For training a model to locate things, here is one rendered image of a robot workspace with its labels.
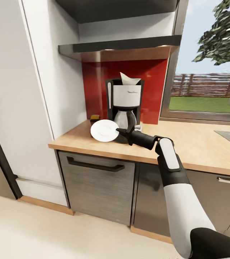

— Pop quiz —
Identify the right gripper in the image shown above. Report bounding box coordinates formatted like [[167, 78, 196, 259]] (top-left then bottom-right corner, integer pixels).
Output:
[[116, 124, 146, 146]]

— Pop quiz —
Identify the saucer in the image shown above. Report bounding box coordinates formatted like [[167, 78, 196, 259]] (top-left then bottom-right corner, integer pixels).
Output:
[[91, 120, 120, 142]]

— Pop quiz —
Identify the bottle of coffee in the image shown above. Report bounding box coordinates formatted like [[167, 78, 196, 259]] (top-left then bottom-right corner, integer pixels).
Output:
[[89, 115, 100, 126]]

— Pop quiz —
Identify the paper coffee filter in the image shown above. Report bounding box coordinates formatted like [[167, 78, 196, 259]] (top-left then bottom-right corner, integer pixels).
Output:
[[121, 73, 141, 85]]

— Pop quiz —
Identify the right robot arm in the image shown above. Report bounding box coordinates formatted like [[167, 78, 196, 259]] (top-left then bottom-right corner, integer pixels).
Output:
[[116, 124, 230, 259]]

